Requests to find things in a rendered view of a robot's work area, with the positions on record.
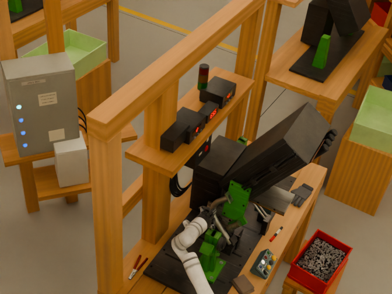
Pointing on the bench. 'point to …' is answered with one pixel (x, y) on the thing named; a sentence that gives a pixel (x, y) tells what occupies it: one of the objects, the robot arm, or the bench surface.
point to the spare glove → (301, 194)
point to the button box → (262, 264)
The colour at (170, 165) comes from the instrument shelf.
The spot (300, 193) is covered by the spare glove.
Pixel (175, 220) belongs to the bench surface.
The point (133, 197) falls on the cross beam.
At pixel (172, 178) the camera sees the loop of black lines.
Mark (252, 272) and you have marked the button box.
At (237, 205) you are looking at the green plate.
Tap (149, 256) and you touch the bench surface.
